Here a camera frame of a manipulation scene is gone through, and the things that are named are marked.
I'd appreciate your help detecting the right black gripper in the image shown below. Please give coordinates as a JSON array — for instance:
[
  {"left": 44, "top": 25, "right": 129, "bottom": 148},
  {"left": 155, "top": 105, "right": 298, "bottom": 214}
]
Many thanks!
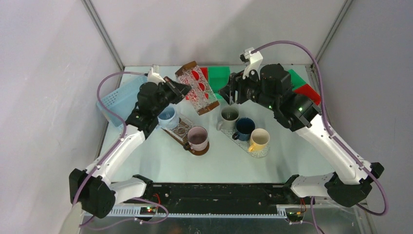
[{"left": 217, "top": 65, "right": 277, "bottom": 112}]

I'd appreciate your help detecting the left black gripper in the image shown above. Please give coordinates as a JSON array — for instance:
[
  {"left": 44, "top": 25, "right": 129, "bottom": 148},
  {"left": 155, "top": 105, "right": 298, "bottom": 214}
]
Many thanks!
[{"left": 152, "top": 76, "right": 193, "bottom": 116}]

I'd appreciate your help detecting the brown ended acrylic rack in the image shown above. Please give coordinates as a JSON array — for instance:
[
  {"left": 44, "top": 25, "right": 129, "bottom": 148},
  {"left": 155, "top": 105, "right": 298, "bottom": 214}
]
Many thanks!
[{"left": 175, "top": 61, "right": 219, "bottom": 115}]

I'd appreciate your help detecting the grey mug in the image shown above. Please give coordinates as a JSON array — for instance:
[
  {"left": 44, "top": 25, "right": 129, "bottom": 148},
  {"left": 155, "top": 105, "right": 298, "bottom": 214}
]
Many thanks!
[{"left": 216, "top": 106, "right": 240, "bottom": 131}]

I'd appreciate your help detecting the light blue mug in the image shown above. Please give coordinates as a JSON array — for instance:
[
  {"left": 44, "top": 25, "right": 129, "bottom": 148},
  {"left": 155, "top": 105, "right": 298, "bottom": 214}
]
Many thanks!
[{"left": 158, "top": 106, "right": 179, "bottom": 130}]

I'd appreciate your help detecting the dark blue mug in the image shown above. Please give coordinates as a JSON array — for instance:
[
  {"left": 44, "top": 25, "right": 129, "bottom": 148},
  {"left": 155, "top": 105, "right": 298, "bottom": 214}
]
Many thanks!
[{"left": 232, "top": 117, "right": 256, "bottom": 141}]

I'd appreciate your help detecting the clear acrylic holder rack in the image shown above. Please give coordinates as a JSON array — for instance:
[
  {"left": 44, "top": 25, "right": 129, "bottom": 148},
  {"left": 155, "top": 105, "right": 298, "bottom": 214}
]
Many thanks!
[{"left": 163, "top": 114, "right": 194, "bottom": 146}]

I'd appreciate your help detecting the mauve pink mug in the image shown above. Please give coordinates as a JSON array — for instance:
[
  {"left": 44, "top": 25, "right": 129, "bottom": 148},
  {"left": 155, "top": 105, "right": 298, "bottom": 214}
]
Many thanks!
[{"left": 183, "top": 126, "right": 209, "bottom": 151}]

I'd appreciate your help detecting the cream yellow mug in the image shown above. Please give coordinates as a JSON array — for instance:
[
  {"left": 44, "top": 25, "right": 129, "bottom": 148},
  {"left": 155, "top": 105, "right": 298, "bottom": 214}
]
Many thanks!
[{"left": 248, "top": 128, "right": 270, "bottom": 152}]

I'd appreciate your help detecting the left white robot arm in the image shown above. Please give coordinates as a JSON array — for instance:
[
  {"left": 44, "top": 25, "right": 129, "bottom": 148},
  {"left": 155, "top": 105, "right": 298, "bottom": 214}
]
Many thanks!
[{"left": 69, "top": 77, "right": 191, "bottom": 218}]

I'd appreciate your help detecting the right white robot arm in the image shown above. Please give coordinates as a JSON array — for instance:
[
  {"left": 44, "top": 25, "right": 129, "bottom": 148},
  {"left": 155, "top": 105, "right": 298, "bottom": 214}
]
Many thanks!
[{"left": 219, "top": 64, "right": 384, "bottom": 207}]

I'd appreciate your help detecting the brown wooden oval tray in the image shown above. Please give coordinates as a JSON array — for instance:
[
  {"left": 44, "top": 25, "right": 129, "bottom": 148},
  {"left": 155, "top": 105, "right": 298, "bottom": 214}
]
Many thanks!
[{"left": 163, "top": 127, "right": 209, "bottom": 156}]

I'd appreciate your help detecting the green toothbrush bin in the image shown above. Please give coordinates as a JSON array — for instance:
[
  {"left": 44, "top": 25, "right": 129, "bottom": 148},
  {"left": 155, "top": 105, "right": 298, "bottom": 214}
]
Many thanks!
[{"left": 288, "top": 69, "right": 307, "bottom": 90}]

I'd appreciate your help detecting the clear glass oval tray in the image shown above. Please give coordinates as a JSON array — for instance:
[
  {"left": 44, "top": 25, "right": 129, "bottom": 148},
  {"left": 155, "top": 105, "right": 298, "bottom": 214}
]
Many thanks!
[{"left": 221, "top": 130, "right": 270, "bottom": 158}]

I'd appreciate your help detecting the red toothpaste bin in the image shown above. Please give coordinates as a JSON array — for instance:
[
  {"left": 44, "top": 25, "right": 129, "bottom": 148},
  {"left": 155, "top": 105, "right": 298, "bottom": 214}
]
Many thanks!
[{"left": 293, "top": 84, "right": 321, "bottom": 105}]

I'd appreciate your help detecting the green plastic bin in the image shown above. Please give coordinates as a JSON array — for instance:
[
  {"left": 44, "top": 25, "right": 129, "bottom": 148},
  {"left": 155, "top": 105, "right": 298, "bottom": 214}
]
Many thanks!
[{"left": 207, "top": 66, "right": 230, "bottom": 99}]

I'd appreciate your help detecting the red plastic bin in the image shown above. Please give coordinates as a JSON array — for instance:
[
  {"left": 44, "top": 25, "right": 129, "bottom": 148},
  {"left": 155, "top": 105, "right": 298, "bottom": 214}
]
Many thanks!
[{"left": 184, "top": 67, "right": 209, "bottom": 101}]

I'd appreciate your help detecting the light blue plastic basket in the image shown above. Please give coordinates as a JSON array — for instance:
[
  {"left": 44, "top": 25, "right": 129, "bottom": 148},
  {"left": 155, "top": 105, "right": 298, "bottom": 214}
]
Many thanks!
[{"left": 101, "top": 75, "right": 147, "bottom": 121}]

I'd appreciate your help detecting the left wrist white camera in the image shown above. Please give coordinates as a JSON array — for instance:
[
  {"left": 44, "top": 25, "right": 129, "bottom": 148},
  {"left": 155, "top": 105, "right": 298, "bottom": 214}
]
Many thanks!
[{"left": 147, "top": 64, "right": 166, "bottom": 84}]

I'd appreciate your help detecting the wrist white camera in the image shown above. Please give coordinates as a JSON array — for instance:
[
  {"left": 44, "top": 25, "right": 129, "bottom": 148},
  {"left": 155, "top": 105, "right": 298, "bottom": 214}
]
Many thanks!
[
  {"left": 240, "top": 47, "right": 263, "bottom": 82},
  {"left": 147, "top": 64, "right": 166, "bottom": 84}
]

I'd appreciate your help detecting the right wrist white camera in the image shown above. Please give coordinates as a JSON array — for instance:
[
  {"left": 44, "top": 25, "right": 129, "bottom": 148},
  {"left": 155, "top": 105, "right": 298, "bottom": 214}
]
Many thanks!
[{"left": 240, "top": 47, "right": 263, "bottom": 82}]

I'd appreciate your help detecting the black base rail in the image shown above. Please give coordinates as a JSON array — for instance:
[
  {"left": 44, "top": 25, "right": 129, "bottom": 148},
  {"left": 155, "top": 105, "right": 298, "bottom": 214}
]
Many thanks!
[{"left": 141, "top": 183, "right": 302, "bottom": 215}]

